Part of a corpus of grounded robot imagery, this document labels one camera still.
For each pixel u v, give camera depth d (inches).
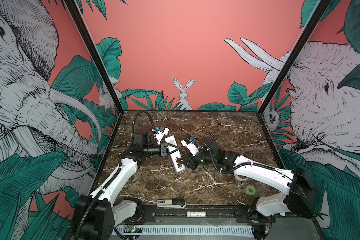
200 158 25.3
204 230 27.6
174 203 30.1
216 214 29.5
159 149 26.0
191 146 25.8
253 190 32.2
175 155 28.2
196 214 28.7
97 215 14.9
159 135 27.6
